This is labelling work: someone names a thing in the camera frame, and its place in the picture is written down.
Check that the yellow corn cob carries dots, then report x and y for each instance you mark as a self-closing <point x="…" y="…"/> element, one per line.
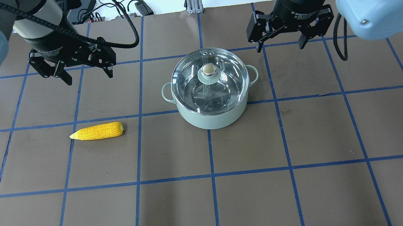
<point x="98" y="132"/>

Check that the black power adapter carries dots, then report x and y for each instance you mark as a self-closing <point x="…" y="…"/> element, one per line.
<point x="143" y="8"/>

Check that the mint green cooking pot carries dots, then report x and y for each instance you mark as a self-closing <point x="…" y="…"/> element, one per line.
<point x="215" y="121"/>

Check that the aluminium frame post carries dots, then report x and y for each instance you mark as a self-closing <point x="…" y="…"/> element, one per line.
<point x="194" y="6"/>

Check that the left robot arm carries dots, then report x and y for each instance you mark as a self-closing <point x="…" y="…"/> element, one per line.
<point x="33" y="19"/>

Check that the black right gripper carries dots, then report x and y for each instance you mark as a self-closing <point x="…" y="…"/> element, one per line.
<point x="298" y="4"/>

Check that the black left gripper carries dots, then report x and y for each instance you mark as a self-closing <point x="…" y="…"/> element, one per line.
<point x="50" y="45"/>

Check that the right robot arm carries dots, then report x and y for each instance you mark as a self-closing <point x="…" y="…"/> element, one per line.
<point x="368" y="19"/>

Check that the glass pot lid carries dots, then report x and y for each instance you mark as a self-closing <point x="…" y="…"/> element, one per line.
<point x="210" y="81"/>

